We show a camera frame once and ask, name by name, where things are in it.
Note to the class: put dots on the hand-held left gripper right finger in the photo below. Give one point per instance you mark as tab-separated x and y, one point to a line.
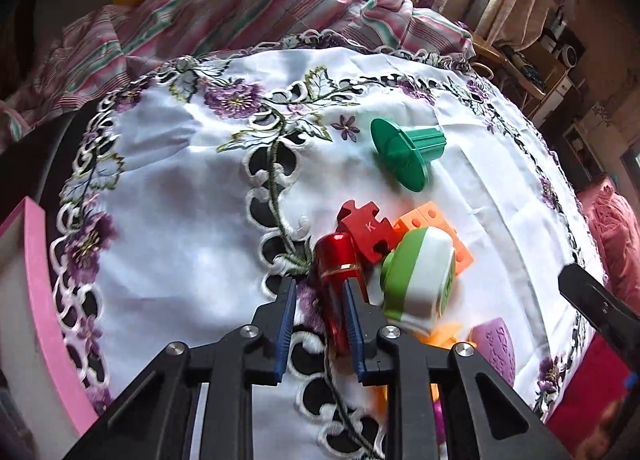
352	330

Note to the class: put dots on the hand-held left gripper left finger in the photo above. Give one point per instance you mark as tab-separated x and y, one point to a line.
285	330

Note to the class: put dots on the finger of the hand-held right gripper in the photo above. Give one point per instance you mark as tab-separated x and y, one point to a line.
600	305

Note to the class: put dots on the red metallic cylinder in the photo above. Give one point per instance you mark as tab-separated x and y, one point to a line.
332	280

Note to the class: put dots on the green white plug-in device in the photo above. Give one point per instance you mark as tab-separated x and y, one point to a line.
415	275

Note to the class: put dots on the orange plastic tray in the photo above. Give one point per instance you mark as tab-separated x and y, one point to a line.
442	335

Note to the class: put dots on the purple ribbed shell toy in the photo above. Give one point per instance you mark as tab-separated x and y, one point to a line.
492	345

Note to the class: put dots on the green plastic funnel toy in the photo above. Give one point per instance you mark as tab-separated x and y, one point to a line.
400	150

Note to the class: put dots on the pink storage box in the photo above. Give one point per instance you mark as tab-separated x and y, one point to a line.
40	300

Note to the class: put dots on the pink cushion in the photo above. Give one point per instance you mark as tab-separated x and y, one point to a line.
612	235

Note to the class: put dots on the red puzzle block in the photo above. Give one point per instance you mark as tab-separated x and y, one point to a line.
367	235

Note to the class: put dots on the magenta plastic toy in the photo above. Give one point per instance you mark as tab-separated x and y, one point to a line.
439	420

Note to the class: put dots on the orange linked cubes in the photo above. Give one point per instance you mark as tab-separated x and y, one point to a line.
425	217

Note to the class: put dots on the white embroidered floral tablecloth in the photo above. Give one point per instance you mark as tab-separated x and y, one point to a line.
175	215

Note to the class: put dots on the wooden side desk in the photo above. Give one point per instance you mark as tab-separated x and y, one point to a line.
515	70

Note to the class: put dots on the pink striped blanket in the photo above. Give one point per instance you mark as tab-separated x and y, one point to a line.
225	5

